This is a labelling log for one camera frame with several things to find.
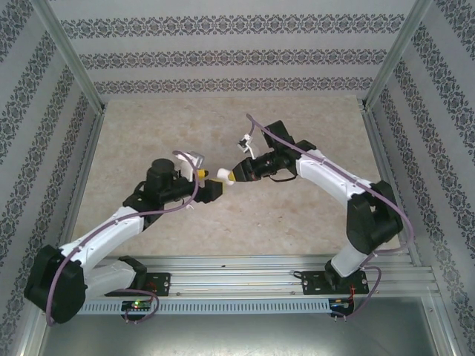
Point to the white earbud charging case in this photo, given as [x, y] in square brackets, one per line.
[224, 173]

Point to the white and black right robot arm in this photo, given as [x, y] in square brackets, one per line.
[371, 222]

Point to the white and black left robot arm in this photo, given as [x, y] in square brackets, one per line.
[107, 237]

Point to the grey metal shelf panel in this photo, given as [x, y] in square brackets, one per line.
[241, 333]

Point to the aluminium side rail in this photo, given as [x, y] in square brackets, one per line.
[392, 185]
[82, 185]

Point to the aluminium rail beam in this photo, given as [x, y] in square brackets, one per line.
[241, 278]

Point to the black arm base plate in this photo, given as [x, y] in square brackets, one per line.
[315, 283]
[161, 283]

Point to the aluminium frame post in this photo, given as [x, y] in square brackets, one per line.
[399, 52]
[67, 52]

